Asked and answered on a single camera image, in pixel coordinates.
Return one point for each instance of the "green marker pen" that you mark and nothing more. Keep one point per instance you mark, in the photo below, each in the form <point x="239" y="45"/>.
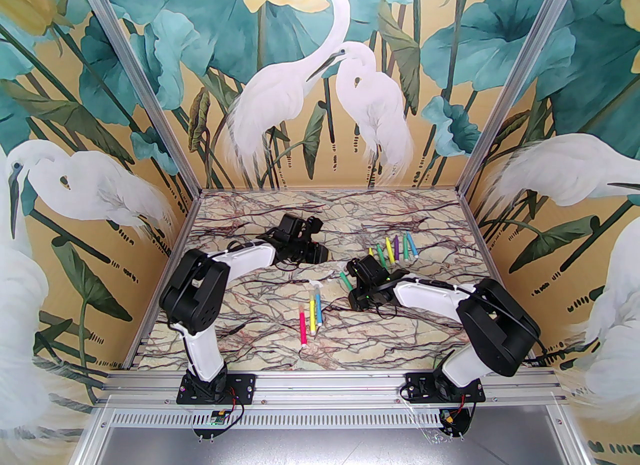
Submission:
<point x="380" y="254"/>
<point x="345" y="280"/>
<point x="405" y="246"/>

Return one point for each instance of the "clear pen cap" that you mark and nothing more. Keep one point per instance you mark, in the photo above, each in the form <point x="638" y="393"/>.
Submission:
<point x="315" y="283"/>

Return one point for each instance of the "purple marker pen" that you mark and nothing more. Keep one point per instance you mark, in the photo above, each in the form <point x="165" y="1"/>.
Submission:
<point x="396" y="249"/>

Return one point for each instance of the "blue marker pen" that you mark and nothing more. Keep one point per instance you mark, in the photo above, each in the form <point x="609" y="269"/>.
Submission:
<point x="318" y="305"/>
<point x="414" y="247"/>

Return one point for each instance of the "pink marker pen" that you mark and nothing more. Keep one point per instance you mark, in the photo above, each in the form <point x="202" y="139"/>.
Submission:
<point x="303" y="328"/>

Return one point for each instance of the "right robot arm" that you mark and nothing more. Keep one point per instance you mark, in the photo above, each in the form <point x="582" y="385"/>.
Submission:
<point x="430" y="290"/>

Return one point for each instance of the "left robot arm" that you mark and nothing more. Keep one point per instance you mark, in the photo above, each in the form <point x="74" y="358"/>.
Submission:
<point x="245" y="255"/>

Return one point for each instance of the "slotted aluminium panel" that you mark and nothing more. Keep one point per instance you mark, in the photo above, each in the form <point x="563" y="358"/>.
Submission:
<point x="325" y="420"/>

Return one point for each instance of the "grey metal panel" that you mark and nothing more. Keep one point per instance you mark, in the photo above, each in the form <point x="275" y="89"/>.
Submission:
<point x="320" y="450"/>

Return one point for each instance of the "thin aluminium frame rail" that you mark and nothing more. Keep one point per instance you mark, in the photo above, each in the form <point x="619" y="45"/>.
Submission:
<point x="330" y="190"/>

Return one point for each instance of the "wide aluminium frame rail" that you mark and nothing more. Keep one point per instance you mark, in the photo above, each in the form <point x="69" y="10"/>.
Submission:
<point x="325" y="388"/>

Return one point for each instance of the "aluminium frame post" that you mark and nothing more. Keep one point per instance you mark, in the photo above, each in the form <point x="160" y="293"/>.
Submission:
<point x="139" y="73"/>
<point x="520" y="73"/>

